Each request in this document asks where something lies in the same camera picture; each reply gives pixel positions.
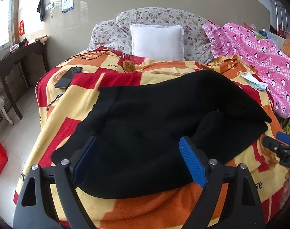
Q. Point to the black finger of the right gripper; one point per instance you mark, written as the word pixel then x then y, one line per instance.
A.
pixel 276 146

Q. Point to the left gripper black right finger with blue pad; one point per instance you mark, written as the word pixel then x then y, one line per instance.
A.
pixel 242 206

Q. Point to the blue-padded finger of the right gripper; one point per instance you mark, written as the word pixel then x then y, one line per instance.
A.
pixel 283 137

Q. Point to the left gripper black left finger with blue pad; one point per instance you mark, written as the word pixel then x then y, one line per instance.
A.
pixel 35 206

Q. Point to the black pants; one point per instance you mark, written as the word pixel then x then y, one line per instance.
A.
pixel 137 130

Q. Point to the blue face mask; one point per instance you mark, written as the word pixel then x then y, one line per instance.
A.
pixel 258 85

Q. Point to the pink penguin blanket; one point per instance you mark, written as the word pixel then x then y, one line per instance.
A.
pixel 272 65

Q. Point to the orange plush toy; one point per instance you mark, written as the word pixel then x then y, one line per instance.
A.
pixel 286 45

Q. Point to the red orange yellow blanket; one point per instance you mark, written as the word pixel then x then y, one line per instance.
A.
pixel 104 67

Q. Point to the black clip on blanket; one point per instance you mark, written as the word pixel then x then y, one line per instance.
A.
pixel 54 100

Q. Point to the metal stair railing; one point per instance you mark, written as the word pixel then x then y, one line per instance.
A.
pixel 281 18

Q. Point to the black power strip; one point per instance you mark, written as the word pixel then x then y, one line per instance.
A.
pixel 66 79

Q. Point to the dark wooden desk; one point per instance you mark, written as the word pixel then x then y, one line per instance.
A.
pixel 8 62

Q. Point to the white square pillow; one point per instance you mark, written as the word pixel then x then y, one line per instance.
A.
pixel 158 42

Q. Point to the floral quilt pile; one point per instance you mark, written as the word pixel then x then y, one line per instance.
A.
pixel 115 33

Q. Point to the dark hanging cloth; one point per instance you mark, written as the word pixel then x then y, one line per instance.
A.
pixel 41 9

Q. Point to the red wall sticker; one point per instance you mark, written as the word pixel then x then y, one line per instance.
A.
pixel 21 28

